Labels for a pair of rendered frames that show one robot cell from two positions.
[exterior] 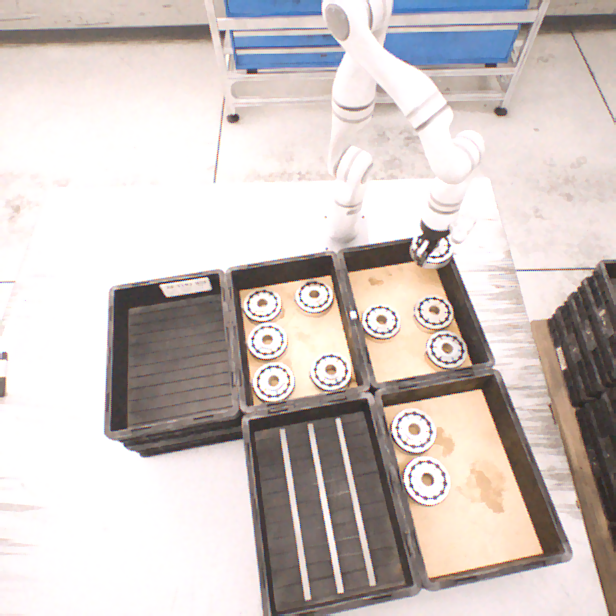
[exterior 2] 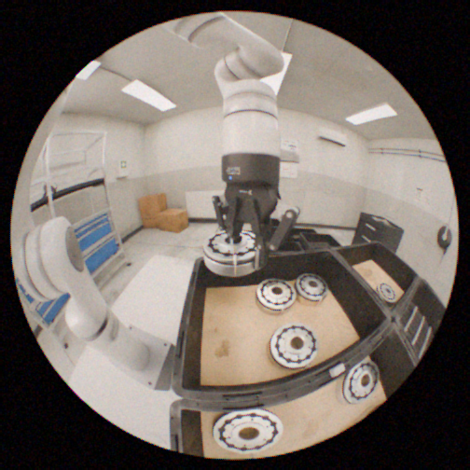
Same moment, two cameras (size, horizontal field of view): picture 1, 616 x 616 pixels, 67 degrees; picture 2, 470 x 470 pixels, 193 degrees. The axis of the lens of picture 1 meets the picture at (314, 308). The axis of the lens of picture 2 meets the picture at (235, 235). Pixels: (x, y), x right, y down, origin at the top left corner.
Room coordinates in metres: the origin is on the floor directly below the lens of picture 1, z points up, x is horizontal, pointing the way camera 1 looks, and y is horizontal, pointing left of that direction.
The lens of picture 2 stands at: (0.66, -0.10, 1.12)
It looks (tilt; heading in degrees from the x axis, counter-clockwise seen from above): 26 degrees down; 274
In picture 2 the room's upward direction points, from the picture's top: straight up
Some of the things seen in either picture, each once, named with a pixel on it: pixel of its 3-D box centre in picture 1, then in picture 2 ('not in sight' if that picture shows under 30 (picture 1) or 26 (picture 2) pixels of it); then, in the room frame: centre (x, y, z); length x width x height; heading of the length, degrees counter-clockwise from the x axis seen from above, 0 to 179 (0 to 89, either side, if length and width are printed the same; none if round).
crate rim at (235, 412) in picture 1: (170, 347); not in sight; (0.47, 0.35, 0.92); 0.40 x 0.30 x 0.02; 9
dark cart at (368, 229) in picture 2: not in sight; (372, 253); (-1.05, -1.07, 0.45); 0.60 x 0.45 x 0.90; 179
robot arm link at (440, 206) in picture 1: (456, 171); (244, 82); (0.66, -0.29, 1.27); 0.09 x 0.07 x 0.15; 138
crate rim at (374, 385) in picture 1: (410, 305); (295, 301); (0.56, -0.24, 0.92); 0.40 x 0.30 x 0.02; 9
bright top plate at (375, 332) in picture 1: (381, 320); (296, 344); (0.55, -0.18, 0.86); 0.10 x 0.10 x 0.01
